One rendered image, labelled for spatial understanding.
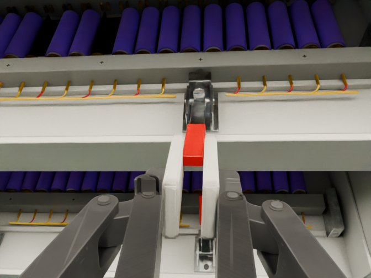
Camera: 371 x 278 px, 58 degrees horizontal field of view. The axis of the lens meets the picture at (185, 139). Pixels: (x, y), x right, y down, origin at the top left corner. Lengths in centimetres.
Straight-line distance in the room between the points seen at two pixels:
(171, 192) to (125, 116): 14
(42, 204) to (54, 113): 18
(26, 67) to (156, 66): 11
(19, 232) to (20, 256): 3
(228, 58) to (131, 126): 10
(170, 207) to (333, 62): 18
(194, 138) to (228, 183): 5
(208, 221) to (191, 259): 25
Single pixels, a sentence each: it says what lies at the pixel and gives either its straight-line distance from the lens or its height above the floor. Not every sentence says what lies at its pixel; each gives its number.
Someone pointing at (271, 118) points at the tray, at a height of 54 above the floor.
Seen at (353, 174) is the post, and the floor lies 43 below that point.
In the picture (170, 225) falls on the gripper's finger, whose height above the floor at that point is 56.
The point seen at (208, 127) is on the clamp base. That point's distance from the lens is 26.
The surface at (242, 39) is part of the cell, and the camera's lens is 31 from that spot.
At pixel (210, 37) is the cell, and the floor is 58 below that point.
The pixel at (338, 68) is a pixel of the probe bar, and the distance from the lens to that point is 29.
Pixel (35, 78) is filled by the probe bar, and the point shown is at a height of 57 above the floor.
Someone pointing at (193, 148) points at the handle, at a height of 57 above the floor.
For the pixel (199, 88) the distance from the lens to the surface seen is 24.
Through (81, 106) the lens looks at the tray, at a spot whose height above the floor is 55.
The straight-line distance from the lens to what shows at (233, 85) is 28.
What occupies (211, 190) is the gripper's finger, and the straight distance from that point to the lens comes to 15.
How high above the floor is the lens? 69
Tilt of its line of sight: 37 degrees down
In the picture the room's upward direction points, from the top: 4 degrees counter-clockwise
